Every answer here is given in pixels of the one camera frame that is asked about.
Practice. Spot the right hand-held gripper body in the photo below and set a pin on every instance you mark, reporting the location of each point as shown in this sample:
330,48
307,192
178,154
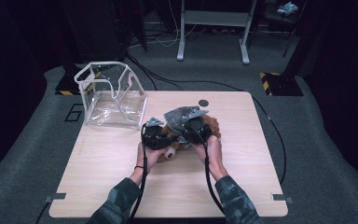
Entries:
197,129

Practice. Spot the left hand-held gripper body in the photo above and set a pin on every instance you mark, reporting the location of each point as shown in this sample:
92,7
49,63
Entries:
152,138

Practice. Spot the brown teddy bear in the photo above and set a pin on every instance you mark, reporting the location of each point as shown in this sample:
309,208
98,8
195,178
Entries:
213,124

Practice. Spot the grey cloth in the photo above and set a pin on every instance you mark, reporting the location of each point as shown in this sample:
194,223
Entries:
175,118

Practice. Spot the clear plastic bag white trim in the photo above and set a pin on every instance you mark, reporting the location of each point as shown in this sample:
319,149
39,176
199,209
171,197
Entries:
130,109

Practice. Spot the person's left hand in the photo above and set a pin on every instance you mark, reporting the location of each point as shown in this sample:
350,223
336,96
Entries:
152,158

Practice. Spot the person's right hand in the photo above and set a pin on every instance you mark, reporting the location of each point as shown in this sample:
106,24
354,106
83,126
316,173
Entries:
214,155

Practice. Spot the dark round table grommet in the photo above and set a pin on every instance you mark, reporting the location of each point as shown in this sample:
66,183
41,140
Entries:
203,103

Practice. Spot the black wristband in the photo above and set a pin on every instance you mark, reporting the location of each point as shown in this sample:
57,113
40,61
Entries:
138,167

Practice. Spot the black base with hazard stripes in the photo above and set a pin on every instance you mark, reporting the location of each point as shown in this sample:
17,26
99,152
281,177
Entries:
282,85
65,87

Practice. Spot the black cabinet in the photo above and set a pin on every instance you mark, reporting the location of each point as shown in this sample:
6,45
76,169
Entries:
96,31

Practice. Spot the blue and white packet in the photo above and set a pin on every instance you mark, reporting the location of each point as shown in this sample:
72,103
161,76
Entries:
287,8

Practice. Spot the grey table corner bracket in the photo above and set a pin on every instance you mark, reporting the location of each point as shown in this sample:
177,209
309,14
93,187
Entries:
281,197
57,196

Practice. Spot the white metal stand frame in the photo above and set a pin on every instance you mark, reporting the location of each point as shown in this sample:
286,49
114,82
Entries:
214,18

